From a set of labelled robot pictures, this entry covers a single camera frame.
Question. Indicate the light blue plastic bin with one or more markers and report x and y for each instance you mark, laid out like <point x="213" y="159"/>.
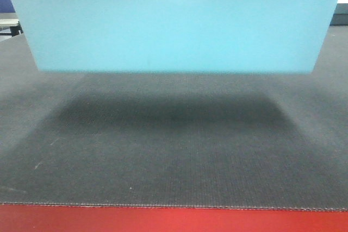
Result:
<point x="175" y="36"/>

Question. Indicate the black conveyor belt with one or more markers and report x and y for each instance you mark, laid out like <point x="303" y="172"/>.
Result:
<point x="176" y="140"/>

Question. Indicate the red conveyor edge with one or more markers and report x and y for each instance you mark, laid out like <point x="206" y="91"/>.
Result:
<point x="72" y="218"/>

